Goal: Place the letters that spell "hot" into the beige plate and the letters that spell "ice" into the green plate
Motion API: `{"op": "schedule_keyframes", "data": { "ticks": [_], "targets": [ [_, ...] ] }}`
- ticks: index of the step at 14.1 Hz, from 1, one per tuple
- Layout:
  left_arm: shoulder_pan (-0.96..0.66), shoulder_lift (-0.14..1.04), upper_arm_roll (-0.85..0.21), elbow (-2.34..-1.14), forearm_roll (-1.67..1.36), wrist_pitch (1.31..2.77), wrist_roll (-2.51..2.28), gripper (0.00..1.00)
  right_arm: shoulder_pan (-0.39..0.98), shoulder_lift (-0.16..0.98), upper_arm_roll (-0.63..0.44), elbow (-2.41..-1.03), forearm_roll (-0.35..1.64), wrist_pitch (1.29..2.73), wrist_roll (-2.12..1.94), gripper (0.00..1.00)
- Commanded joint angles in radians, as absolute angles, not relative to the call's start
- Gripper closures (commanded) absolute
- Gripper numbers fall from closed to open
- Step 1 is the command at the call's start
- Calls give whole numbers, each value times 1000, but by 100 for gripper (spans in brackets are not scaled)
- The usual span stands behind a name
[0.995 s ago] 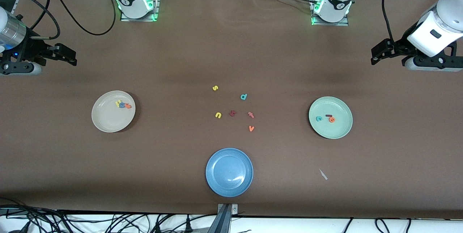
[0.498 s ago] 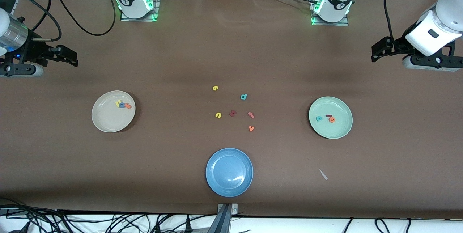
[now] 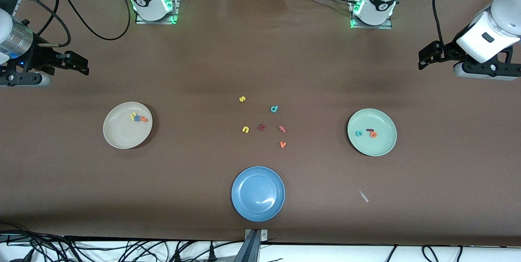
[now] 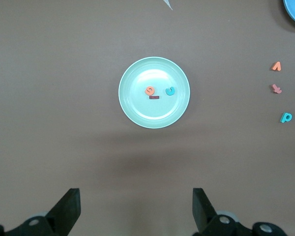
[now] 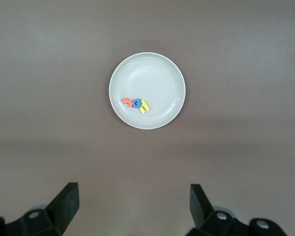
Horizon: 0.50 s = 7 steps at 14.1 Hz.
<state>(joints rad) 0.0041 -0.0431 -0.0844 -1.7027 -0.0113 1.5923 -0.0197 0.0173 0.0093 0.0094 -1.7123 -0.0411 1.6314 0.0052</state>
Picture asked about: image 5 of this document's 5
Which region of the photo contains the yellow foam letter h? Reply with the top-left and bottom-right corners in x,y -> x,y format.
139,99 -> 151,115

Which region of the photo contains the beige round plate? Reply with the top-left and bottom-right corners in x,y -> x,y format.
109,52 -> 187,130

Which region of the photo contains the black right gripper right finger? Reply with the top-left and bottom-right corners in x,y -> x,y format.
186,183 -> 286,236

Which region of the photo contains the orange foam letter f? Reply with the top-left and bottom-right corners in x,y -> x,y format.
121,97 -> 134,109

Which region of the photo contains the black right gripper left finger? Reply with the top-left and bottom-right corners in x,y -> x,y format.
0,182 -> 80,236

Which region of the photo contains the brown table cover sheet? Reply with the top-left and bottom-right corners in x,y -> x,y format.
0,0 -> 295,236

